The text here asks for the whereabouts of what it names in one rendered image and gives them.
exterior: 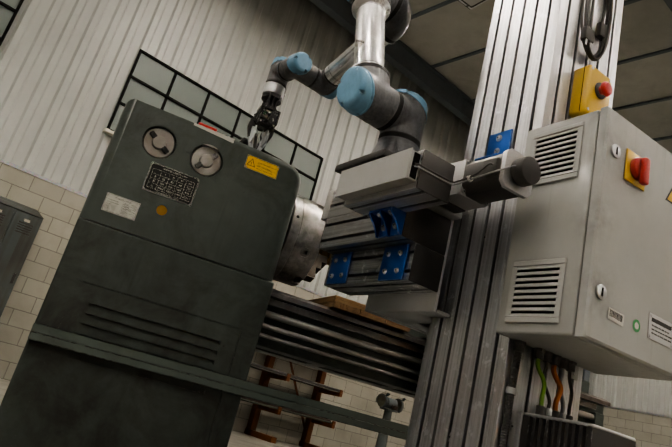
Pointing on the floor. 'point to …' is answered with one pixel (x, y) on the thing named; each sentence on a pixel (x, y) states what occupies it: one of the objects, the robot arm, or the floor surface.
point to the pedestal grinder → (387, 413)
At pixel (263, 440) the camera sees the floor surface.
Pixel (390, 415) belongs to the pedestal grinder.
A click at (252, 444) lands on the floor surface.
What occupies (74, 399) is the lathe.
